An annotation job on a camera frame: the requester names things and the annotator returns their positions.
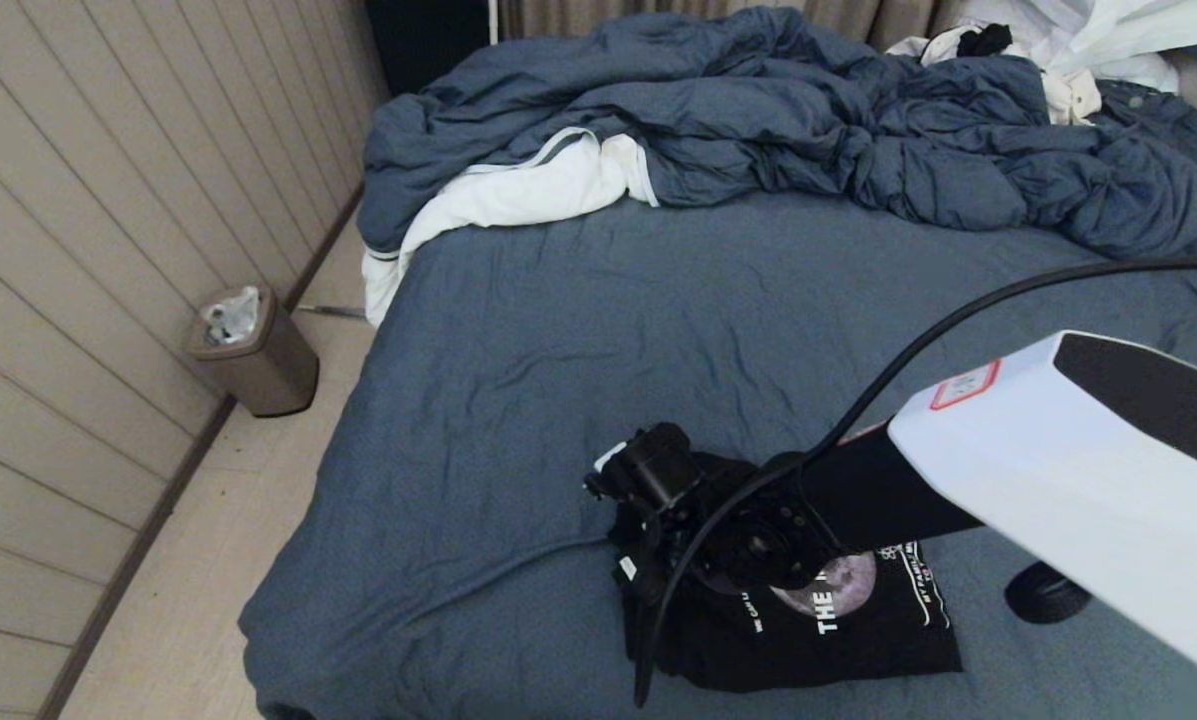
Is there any black t-shirt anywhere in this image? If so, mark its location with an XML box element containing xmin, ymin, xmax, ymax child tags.
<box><xmin>608</xmin><ymin>452</ymin><xmax>964</xmax><ymax>693</ymax></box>

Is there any bed with blue sheet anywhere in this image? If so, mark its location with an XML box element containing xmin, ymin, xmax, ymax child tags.
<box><xmin>239</xmin><ymin>190</ymin><xmax>1197</xmax><ymax>720</ymax></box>

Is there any white quilt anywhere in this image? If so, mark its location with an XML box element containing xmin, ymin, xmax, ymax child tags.
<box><xmin>362</xmin><ymin>127</ymin><xmax>659</xmax><ymax>329</ymax></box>

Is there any crumpled blue duvet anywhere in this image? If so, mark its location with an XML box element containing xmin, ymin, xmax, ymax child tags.
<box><xmin>358</xmin><ymin>5</ymin><xmax>1197</xmax><ymax>261</ymax></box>

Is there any brown trash bin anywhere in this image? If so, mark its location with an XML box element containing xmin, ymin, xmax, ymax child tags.
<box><xmin>186</xmin><ymin>287</ymin><xmax>321</xmax><ymax>418</ymax></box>

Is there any beige curtain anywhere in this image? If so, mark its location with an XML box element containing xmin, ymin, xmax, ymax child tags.
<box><xmin>498</xmin><ymin>0</ymin><xmax>964</xmax><ymax>51</ymax></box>

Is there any cream buttoned shirt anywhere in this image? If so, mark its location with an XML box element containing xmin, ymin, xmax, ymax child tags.
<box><xmin>1041</xmin><ymin>68</ymin><xmax>1104</xmax><ymax>126</ymax></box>

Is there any small black garment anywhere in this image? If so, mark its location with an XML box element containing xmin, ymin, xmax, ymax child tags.
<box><xmin>958</xmin><ymin>22</ymin><xmax>1016</xmax><ymax>57</ymax></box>

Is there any dark cabinet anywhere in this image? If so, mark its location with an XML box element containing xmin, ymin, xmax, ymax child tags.
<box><xmin>363</xmin><ymin>0</ymin><xmax>491</xmax><ymax>98</ymax></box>

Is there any dark blue denim garment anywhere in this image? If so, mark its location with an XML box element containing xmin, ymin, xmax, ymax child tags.
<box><xmin>1098</xmin><ymin>78</ymin><xmax>1197</xmax><ymax>201</ymax></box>

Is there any white crumpled garment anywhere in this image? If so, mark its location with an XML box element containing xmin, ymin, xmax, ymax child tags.
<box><xmin>888</xmin><ymin>0</ymin><xmax>1197</xmax><ymax>93</ymax></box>

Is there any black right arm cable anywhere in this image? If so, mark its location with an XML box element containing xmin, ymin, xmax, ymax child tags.
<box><xmin>633</xmin><ymin>256</ymin><xmax>1197</xmax><ymax>709</ymax></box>

